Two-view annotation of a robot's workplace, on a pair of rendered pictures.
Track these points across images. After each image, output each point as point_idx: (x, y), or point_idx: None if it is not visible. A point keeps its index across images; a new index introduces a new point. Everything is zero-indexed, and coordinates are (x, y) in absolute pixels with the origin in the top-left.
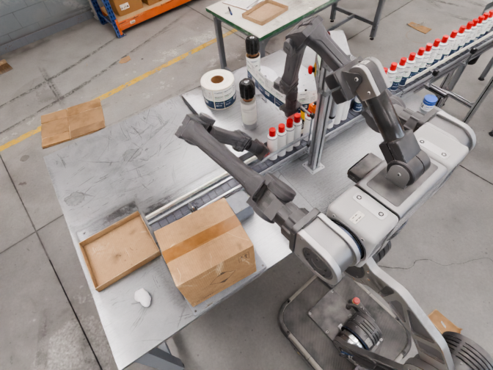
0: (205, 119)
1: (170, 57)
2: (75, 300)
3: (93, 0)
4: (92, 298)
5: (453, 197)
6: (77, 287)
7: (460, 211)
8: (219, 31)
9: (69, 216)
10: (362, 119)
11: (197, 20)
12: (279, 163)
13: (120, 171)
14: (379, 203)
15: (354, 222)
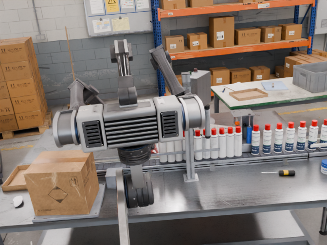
0: (90, 87)
1: None
2: (8, 240)
3: (159, 81)
4: (17, 244)
5: None
6: (15, 233)
7: None
8: (216, 104)
9: (28, 155)
10: (257, 162)
11: (225, 107)
12: (165, 165)
13: (73, 145)
14: (101, 109)
15: (79, 111)
